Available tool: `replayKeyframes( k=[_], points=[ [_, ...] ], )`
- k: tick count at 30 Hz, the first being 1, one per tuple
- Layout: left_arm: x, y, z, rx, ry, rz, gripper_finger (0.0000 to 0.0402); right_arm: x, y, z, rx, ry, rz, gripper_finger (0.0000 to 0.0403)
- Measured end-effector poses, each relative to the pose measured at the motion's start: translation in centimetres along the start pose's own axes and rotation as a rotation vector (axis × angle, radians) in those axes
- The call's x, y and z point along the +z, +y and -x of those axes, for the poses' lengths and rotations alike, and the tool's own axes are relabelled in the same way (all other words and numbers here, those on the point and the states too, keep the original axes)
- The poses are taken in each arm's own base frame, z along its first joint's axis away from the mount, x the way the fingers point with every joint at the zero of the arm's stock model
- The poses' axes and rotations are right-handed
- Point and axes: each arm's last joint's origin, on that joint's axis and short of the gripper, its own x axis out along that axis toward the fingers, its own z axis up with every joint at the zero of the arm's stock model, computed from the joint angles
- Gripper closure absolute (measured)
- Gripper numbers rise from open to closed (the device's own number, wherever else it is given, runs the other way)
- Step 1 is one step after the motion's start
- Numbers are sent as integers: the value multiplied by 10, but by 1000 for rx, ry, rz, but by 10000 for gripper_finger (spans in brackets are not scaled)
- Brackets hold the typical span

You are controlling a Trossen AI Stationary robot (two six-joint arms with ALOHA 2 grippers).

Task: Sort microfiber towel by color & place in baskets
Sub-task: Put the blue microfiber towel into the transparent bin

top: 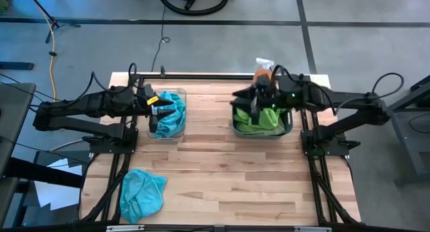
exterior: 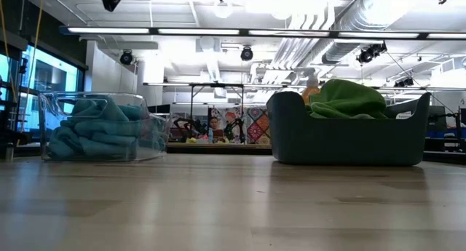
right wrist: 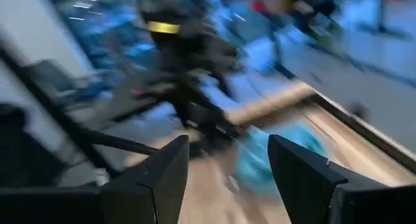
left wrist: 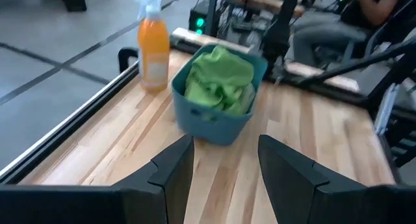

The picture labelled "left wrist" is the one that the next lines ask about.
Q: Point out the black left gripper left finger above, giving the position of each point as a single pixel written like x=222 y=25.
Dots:
x=130 y=204

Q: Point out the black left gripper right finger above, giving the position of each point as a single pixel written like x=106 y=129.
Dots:
x=325 y=204

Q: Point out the green microfiber towel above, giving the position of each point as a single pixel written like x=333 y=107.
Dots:
x=201 y=95
x=243 y=100
x=224 y=68

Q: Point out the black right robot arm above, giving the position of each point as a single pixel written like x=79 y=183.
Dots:
x=276 y=39

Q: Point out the teal plastic basket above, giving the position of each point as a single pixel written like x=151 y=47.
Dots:
x=208 y=126

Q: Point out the orange spray bottle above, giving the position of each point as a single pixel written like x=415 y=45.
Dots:
x=153 y=48

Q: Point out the black computer green lights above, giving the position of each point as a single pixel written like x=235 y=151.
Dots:
x=199 y=22

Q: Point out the person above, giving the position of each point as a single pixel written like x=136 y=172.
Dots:
x=373 y=9

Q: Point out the wooden workbench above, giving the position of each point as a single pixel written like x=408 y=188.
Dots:
x=256 y=0

